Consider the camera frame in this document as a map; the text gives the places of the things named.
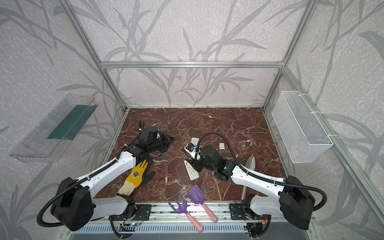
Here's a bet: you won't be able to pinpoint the black yellow screwdriver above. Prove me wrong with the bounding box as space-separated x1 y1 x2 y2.
174 141 195 160

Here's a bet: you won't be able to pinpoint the white remote with red buttons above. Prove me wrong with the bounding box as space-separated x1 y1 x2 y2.
185 138 200 153

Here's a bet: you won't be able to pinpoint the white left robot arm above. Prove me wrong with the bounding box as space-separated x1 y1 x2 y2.
37 126 175 232

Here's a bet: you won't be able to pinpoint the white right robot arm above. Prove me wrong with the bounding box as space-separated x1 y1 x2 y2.
183 143 315 230

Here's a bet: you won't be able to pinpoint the white air conditioner remote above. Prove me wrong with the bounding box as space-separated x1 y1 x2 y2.
184 160 200 181

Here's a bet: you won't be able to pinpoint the purple garden shovel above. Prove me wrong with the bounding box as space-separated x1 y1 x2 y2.
187 185 218 223

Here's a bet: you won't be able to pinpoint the yellow black work glove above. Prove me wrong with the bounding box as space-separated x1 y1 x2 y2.
117 159 155 196

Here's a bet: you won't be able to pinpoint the metal garden trowel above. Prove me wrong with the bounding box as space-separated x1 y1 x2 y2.
241 154 256 202

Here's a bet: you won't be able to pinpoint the purple garden fork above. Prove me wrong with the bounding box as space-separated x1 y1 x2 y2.
168 193 204 233

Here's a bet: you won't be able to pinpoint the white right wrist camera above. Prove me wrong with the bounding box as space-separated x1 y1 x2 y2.
192 146 202 161

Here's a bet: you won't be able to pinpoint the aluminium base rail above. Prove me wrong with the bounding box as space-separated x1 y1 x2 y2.
55 201 325 240

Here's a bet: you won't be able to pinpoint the aluminium frame profiles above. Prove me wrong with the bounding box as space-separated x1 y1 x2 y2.
59 1 384 222

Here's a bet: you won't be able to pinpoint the white wire mesh basket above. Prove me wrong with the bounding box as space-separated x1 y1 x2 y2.
272 91 333 164

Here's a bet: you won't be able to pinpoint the clear acrylic wall shelf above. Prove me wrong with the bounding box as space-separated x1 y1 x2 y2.
10 94 98 163

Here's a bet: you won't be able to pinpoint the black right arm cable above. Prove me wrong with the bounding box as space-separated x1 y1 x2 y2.
196 132 328 212

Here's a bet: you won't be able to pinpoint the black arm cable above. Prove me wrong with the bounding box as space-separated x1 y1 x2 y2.
196 132 328 212
36 119 145 228

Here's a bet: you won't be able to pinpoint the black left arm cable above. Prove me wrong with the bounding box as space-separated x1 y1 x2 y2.
36 119 145 228

